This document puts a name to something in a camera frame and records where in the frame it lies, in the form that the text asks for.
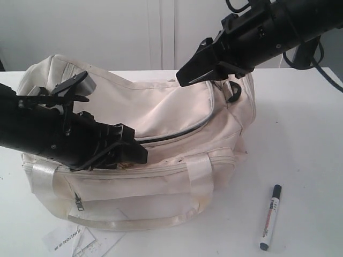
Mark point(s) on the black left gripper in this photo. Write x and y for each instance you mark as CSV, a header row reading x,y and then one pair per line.
x,y
88,144

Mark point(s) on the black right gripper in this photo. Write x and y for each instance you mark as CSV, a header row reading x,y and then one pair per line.
x,y
239,47

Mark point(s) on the cream fabric duffel bag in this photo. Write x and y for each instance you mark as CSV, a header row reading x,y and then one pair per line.
x,y
193,136

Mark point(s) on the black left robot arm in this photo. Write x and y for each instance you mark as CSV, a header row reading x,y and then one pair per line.
x,y
37,130

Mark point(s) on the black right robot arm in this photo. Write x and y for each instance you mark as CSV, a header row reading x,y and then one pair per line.
x,y
292,23

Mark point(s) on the white whiteboard marker black cap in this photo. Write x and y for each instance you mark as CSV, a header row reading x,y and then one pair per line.
x,y
271,218

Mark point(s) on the white paper hang tag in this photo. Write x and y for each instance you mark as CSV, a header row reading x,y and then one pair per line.
x,y
77,240

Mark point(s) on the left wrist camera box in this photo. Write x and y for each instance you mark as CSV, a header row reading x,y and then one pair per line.
x,y
75,89

